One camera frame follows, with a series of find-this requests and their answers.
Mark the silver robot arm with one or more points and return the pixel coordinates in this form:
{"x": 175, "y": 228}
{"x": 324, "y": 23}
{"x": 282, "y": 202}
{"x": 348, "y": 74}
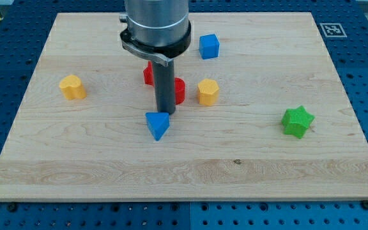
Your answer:
{"x": 156, "y": 30}

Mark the blue triangle block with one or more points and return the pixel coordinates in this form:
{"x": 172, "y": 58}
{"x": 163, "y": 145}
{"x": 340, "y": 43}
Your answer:
{"x": 158, "y": 123}

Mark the red cylinder block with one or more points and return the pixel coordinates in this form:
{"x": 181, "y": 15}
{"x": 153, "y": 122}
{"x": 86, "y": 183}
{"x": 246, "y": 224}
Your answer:
{"x": 179, "y": 90}

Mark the yellow hexagon block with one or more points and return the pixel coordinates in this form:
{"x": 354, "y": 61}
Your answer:
{"x": 207, "y": 92}

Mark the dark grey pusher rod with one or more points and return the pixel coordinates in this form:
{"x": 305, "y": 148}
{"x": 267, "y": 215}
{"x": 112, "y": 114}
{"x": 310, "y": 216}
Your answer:
{"x": 164, "y": 85}

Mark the red block behind rod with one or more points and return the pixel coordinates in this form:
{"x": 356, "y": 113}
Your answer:
{"x": 148, "y": 74}

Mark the blue cube block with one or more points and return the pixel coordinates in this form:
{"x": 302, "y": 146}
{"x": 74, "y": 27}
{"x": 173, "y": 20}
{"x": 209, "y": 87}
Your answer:
{"x": 209, "y": 46}

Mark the wooden board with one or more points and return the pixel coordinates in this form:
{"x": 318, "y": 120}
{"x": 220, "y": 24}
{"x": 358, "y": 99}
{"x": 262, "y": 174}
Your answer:
{"x": 99, "y": 148}

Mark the green star block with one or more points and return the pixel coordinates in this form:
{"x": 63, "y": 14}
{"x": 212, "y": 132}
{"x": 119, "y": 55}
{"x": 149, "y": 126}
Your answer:
{"x": 297, "y": 121}

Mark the yellow heart block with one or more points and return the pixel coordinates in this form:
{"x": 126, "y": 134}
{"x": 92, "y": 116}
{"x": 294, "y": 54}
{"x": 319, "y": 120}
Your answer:
{"x": 72, "y": 87}

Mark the white fiducial marker tag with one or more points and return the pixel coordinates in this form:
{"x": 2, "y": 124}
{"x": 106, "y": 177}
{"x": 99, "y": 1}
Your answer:
{"x": 333, "y": 30}

